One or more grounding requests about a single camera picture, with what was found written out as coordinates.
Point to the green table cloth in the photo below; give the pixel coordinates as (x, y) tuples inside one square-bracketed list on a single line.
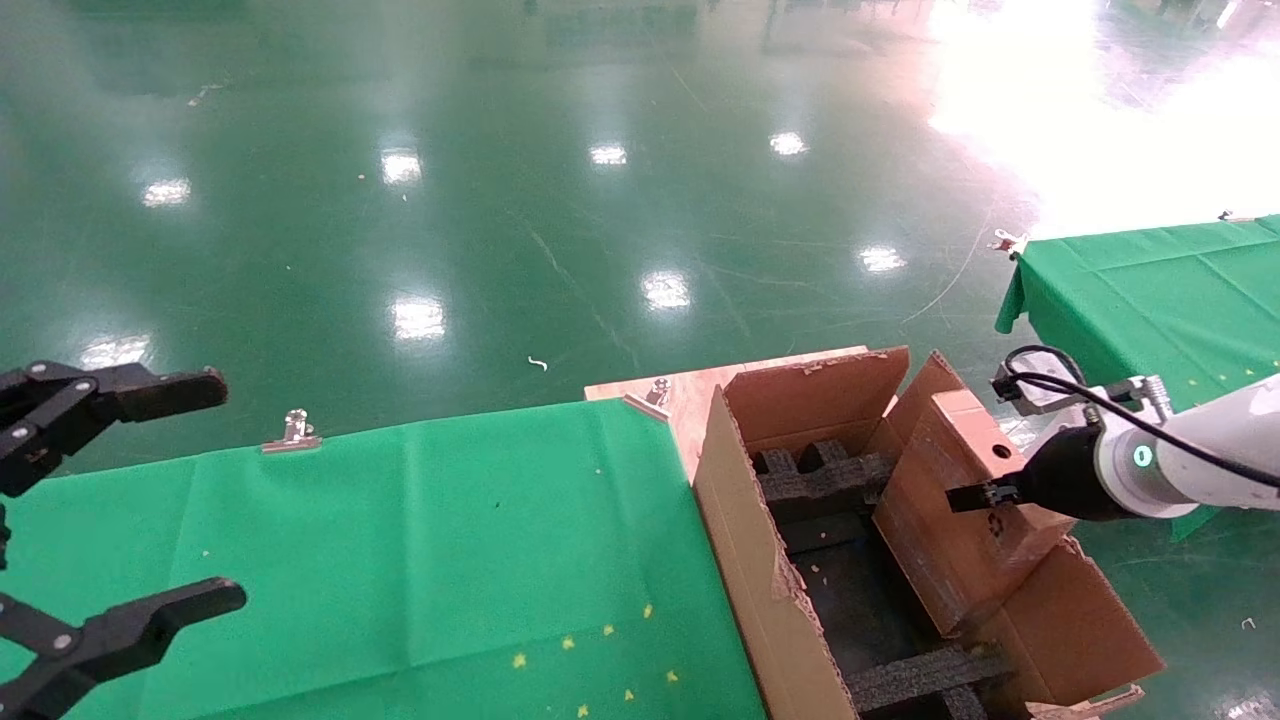
[(1150, 300), (400, 560)]

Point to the silver metal binder clip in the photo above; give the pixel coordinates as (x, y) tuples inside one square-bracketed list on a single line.
[(292, 435), (1226, 215), (652, 400), (1006, 241)]

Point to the large open cardboard carton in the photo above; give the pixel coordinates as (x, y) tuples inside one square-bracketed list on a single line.
[(745, 560)]

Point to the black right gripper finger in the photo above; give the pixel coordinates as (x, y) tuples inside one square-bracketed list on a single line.
[(985, 497)]

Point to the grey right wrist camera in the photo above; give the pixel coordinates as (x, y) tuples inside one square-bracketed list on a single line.
[(1050, 393)]

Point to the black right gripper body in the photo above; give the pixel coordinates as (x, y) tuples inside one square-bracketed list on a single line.
[(1065, 475)]

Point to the black foam insert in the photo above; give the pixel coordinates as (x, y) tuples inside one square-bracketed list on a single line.
[(820, 480), (920, 675)]

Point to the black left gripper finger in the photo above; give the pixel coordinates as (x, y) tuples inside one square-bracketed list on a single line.
[(150, 392), (130, 630)]

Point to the small cardboard box with hole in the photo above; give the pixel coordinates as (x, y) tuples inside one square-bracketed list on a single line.
[(950, 560)]

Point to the light plywood board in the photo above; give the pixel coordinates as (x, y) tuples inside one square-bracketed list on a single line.
[(690, 410)]

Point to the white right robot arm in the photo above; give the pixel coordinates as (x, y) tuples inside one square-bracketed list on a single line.
[(1200, 470)]

